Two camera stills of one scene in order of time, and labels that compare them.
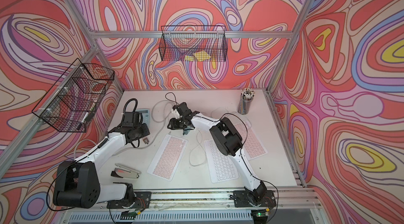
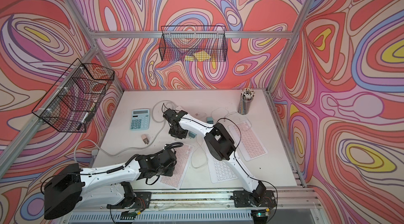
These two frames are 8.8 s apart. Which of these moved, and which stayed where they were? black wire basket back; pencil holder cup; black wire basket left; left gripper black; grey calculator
Moved: left gripper black
Stayed: grey calculator; black wire basket back; pencil holder cup; black wire basket left
